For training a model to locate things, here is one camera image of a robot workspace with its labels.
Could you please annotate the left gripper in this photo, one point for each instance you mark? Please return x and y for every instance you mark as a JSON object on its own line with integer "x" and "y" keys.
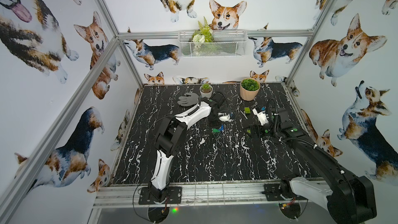
{"x": 216, "y": 122}

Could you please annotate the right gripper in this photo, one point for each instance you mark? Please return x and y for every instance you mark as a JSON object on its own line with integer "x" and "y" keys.
{"x": 259, "y": 127}

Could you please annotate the lime lego brick 2x3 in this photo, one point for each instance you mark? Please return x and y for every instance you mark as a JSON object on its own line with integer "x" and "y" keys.
{"x": 247, "y": 110}

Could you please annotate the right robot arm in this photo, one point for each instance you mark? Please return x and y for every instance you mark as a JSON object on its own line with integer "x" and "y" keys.
{"x": 349, "y": 199}

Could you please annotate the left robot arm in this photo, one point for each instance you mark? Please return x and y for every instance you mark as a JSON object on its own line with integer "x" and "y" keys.
{"x": 172, "y": 132}

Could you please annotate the small white plant pot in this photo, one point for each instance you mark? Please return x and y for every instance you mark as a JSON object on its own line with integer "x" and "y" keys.
{"x": 206, "y": 90}

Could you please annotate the grey work glove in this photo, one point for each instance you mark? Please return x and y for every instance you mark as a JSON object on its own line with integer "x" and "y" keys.
{"x": 187, "y": 100}

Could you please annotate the large beige plant pot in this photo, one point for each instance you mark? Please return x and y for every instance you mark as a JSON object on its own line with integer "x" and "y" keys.
{"x": 249, "y": 89}

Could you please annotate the fern in basket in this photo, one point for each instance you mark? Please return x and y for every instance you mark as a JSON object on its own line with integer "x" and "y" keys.
{"x": 202, "y": 35}

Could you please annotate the white wire basket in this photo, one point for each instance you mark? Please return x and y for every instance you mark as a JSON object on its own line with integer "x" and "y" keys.
{"x": 226, "y": 44}

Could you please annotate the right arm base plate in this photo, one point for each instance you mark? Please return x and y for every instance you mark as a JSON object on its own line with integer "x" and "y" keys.
{"x": 273, "y": 193}

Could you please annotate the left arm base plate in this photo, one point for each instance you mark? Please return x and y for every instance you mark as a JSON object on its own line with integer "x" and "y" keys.
{"x": 169, "y": 195}

